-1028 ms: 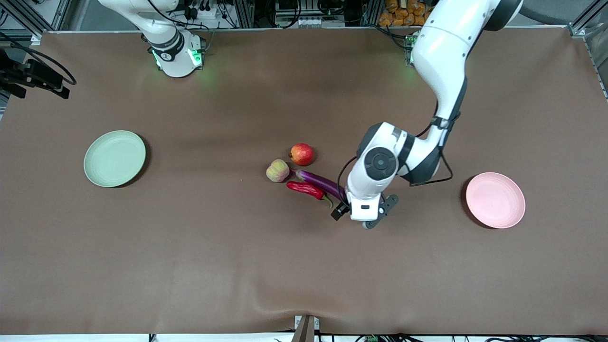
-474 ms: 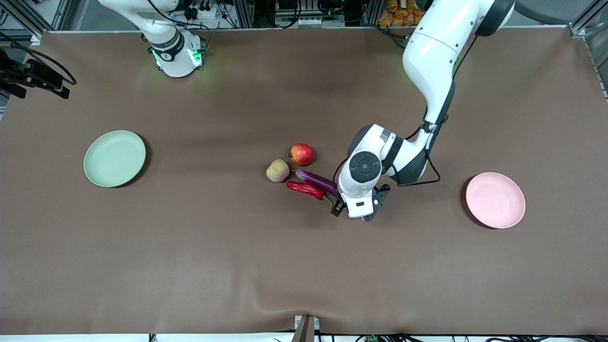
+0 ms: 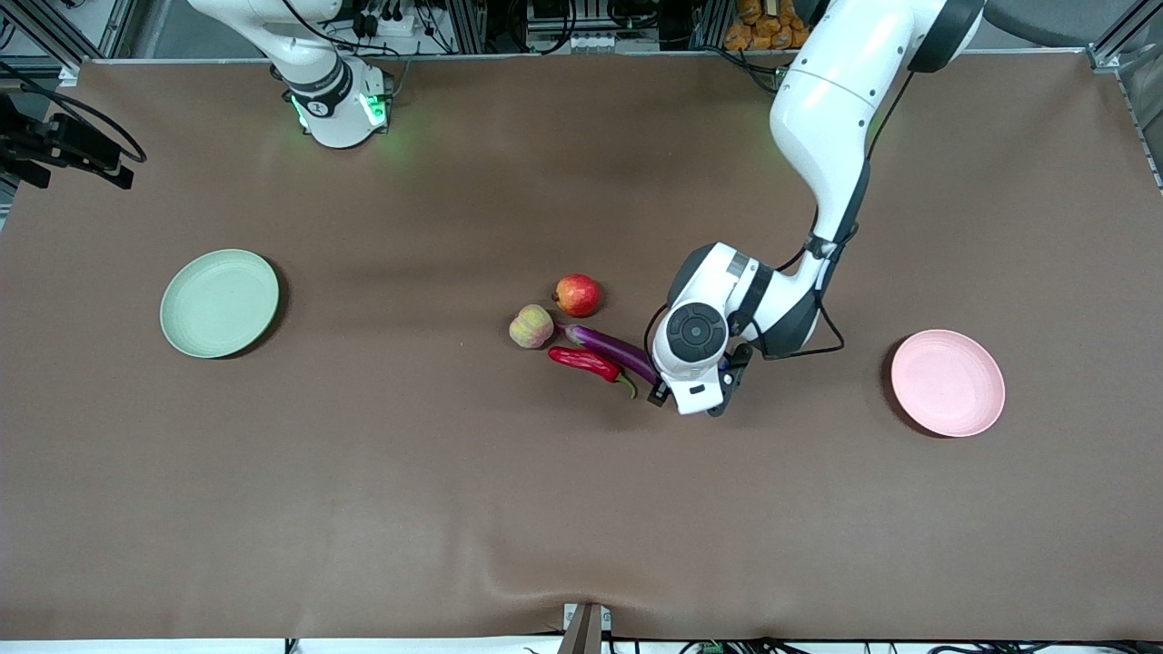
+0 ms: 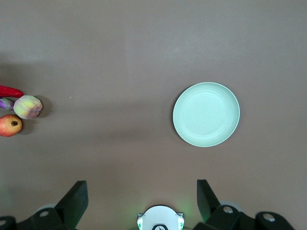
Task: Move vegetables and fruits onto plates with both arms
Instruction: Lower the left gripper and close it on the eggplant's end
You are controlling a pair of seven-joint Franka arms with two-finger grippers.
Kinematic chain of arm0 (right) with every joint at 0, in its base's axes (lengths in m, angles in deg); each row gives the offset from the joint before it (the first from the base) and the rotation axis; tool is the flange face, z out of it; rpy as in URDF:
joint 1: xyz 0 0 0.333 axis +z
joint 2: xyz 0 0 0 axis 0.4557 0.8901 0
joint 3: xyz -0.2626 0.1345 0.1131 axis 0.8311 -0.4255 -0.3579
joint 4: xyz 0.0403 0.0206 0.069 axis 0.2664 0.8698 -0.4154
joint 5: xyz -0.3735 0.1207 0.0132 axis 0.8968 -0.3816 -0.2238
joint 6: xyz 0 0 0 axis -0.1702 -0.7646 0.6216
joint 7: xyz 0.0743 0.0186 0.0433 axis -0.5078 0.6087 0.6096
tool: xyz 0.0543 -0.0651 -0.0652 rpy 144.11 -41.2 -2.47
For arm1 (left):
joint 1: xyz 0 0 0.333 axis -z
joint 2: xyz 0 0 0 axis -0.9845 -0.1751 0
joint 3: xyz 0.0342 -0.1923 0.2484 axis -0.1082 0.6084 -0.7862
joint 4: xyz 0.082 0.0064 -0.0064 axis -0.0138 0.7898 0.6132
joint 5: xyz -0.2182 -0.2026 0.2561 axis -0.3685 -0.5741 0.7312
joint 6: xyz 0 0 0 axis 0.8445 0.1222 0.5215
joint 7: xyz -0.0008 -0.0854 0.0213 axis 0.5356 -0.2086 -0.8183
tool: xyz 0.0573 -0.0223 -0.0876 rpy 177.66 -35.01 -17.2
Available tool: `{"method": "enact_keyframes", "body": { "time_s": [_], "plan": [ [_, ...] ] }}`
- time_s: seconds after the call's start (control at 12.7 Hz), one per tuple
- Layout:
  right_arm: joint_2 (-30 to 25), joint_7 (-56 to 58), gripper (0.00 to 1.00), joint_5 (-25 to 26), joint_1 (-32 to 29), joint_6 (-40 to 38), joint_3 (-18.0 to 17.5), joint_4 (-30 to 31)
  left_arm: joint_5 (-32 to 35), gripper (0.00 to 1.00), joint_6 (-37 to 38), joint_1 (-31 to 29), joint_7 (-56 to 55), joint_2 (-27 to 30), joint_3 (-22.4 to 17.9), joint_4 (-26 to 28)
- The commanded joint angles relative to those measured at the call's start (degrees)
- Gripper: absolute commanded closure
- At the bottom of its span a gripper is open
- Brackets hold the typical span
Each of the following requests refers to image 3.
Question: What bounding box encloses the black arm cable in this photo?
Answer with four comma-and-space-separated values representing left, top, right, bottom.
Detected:
643, 68, 917, 362
0, 59, 147, 166

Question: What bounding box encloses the red apple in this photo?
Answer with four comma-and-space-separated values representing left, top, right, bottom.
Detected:
552, 273, 602, 318

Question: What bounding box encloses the purple eggplant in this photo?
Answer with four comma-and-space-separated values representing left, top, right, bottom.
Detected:
562, 323, 662, 388

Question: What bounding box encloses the red chili pepper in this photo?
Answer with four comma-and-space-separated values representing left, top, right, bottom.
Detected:
547, 345, 639, 400

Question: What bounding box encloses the grey metal table bracket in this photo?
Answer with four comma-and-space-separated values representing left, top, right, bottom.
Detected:
556, 602, 612, 654

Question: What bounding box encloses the light green plate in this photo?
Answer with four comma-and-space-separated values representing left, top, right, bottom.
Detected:
160, 249, 281, 359

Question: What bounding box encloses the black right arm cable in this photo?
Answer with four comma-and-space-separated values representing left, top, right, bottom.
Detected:
0, 59, 147, 166

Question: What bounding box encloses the bag of orange buns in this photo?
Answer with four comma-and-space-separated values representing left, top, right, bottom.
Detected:
724, 0, 811, 52

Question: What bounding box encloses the white power strip with plugs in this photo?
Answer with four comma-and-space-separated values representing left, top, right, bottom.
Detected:
350, 5, 421, 39

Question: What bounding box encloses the pale yellow pink peach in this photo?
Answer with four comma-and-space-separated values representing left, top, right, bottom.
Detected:
509, 304, 555, 350

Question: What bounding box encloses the grey rounded chair seat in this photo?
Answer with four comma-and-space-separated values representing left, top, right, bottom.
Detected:
983, 0, 1141, 48

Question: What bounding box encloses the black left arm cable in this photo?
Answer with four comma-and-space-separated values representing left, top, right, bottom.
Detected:
643, 68, 917, 362

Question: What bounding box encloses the brown table cover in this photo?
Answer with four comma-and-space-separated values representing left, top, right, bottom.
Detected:
0, 50, 1163, 642

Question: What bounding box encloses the pink plate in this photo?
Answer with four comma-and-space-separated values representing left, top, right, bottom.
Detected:
890, 330, 1007, 439

